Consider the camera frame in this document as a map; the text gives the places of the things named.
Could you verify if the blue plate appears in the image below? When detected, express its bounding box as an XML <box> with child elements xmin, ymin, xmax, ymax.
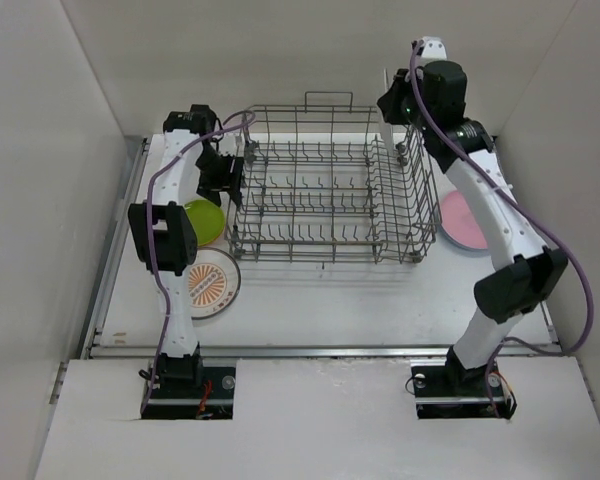
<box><xmin>443</xmin><ymin>235</ymin><xmax>489</xmax><ymax>258</ymax></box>

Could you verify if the purple cable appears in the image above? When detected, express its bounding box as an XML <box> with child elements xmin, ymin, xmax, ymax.
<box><xmin>409</xmin><ymin>39</ymin><xmax>597</xmax><ymax>419</ymax></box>
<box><xmin>140</xmin><ymin>110</ymin><xmax>257</xmax><ymax>419</ymax></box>

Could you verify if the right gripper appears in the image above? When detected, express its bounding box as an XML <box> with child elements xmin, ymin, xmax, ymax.
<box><xmin>377</xmin><ymin>68</ymin><xmax>433</xmax><ymax>134</ymax></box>

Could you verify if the left aluminium rail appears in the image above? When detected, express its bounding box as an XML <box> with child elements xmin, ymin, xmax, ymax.
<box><xmin>73</xmin><ymin>136</ymin><xmax>151</xmax><ymax>359</ymax></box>

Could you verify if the white plate orange sunburst pattern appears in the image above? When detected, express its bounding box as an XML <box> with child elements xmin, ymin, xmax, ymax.
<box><xmin>186</xmin><ymin>247</ymin><xmax>242</xmax><ymax>321</ymax></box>

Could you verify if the grey wire dish rack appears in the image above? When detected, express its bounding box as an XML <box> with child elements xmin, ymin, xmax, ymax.
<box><xmin>225</xmin><ymin>92</ymin><xmax>439</xmax><ymax>264</ymax></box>

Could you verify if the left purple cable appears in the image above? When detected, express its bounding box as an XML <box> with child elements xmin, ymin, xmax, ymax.
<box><xmin>140</xmin><ymin>110</ymin><xmax>257</xmax><ymax>419</ymax></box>

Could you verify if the front aluminium rail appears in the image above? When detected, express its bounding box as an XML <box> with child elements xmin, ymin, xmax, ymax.
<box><xmin>89</xmin><ymin>342</ymin><xmax>564</xmax><ymax>360</ymax></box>

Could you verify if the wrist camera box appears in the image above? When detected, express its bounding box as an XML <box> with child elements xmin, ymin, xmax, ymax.
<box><xmin>414</xmin><ymin>36</ymin><xmax>448</xmax><ymax>65</ymax></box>
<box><xmin>219</xmin><ymin>134</ymin><xmax>244</xmax><ymax>157</ymax></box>

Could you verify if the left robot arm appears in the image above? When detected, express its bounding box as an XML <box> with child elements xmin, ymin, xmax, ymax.
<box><xmin>127</xmin><ymin>104</ymin><xmax>255</xmax><ymax>397</ymax></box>

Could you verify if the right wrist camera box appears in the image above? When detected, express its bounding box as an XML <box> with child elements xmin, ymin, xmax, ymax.
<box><xmin>414</xmin><ymin>36</ymin><xmax>448</xmax><ymax>65</ymax></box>

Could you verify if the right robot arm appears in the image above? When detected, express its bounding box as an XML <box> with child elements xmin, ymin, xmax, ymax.
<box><xmin>377</xmin><ymin>60</ymin><xmax>568</xmax><ymax>394</ymax></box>

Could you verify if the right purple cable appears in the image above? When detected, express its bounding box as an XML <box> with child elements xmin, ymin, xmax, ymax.
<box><xmin>409</xmin><ymin>39</ymin><xmax>597</xmax><ymax>419</ymax></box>

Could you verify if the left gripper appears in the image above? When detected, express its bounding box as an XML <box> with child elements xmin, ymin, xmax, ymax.
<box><xmin>195</xmin><ymin>146</ymin><xmax>242</xmax><ymax>207</ymax></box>

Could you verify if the pink plate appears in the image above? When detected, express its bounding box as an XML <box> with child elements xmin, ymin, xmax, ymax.
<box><xmin>440</xmin><ymin>190</ymin><xmax>488</xmax><ymax>252</ymax></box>

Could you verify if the lime green plate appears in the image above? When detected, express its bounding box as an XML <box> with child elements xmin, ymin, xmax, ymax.
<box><xmin>184</xmin><ymin>199</ymin><xmax>225</xmax><ymax>246</ymax></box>

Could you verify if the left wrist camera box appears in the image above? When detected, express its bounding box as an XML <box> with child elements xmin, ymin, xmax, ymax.
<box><xmin>219</xmin><ymin>134</ymin><xmax>244</xmax><ymax>157</ymax></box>

